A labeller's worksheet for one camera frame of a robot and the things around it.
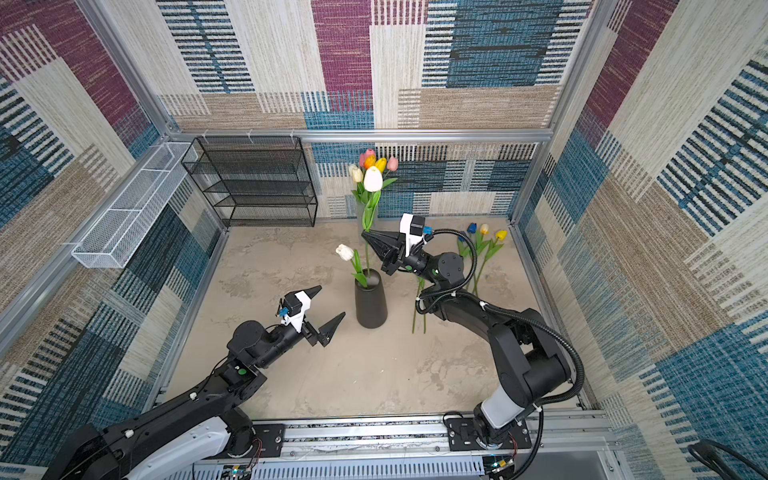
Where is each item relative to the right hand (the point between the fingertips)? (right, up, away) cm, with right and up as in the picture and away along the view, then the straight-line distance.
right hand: (362, 235), depth 68 cm
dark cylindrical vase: (+1, -21, +23) cm, 32 cm away
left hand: (-8, -14, +4) cm, 17 cm away
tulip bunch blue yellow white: (+38, -2, +43) cm, 57 cm away
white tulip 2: (-4, +18, +22) cm, 29 cm away
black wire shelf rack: (-43, +22, +44) cm, 65 cm away
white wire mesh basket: (-59, +2, +6) cm, 59 cm away
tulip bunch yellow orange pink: (0, +24, +25) cm, 35 cm away
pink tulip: (0, +27, +26) cm, 37 cm away
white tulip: (-4, -4, +3) cm, 6 cm away
